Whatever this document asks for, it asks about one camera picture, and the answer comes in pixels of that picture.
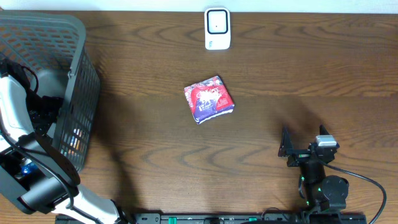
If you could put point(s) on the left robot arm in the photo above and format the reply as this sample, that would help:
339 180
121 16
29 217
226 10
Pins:
35 176

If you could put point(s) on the red purple snack pack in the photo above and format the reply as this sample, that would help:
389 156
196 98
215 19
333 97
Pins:
208 99

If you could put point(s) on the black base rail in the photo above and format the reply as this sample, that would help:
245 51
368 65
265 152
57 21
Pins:
155 218

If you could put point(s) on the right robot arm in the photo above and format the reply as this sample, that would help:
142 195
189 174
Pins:
325 195

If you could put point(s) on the blue Oreo cookie pack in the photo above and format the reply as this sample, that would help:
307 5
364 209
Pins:
28 167

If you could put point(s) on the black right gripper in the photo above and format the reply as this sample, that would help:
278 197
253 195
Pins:
286 149

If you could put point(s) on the grey plastic shopping basket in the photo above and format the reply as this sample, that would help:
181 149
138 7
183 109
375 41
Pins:
53 47

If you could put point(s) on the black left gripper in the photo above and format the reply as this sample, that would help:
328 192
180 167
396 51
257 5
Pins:
45 104

